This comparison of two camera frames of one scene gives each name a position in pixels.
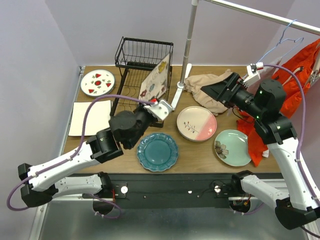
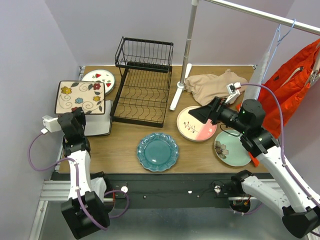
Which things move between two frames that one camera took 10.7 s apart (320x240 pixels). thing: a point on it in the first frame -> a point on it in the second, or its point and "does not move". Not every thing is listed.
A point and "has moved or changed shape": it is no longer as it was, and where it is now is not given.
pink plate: (196, 123) does not move
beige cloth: (194, 83) does not move
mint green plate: (231, 147) does not move
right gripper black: (219, 90) -> (212, 112)
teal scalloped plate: (157, 152) does not move
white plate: (97, 83) has moved or changed shape
